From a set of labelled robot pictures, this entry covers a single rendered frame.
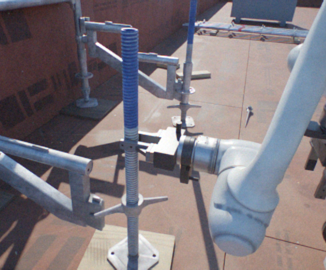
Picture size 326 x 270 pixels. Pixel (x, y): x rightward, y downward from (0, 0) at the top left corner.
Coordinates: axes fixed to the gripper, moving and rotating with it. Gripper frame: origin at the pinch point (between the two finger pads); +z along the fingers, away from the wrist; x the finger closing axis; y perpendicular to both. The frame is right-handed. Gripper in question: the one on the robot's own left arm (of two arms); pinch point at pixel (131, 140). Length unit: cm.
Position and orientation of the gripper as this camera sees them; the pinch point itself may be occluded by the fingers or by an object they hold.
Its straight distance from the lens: 74.9
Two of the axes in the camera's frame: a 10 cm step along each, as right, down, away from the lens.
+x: -2.8, 4.8, -8.3
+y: 0.4, -8.6, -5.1
